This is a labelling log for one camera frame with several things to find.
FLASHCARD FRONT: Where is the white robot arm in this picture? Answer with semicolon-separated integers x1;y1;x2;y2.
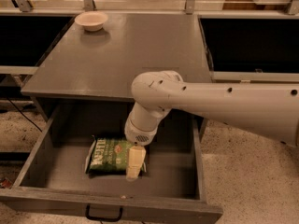
124;71;299;181

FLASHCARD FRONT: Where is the black floor cable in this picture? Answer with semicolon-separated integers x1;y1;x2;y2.
6;97;43;133

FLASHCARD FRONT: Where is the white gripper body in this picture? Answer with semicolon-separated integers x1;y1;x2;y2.
124;119;157;146

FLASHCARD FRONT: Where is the grey cabinet counter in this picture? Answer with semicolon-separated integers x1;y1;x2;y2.
21;12;218;138

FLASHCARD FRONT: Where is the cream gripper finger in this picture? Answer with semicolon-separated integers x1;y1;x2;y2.
126;146;146;181

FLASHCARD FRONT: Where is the beige ceramic bowl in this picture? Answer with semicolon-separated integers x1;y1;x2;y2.
75;11;108;32

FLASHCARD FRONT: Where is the grey open top drawer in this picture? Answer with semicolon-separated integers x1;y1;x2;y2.
1;100;222;224

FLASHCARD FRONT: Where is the green jalapeno chip bag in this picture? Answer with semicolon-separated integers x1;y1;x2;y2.
85;136;147;174

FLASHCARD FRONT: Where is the black drawer handle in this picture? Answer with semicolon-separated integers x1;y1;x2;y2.
85;204;123;223

